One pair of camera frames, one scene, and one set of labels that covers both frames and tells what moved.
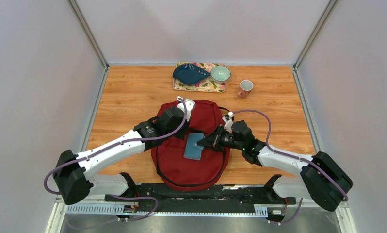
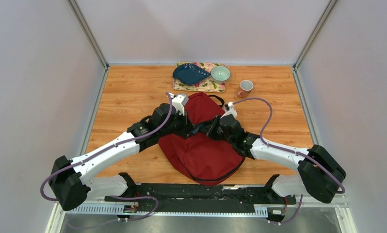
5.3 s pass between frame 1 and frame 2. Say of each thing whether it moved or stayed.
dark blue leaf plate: stayed
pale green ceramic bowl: stayed
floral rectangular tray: stayed
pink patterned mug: stayed
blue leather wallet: moved
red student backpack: moved
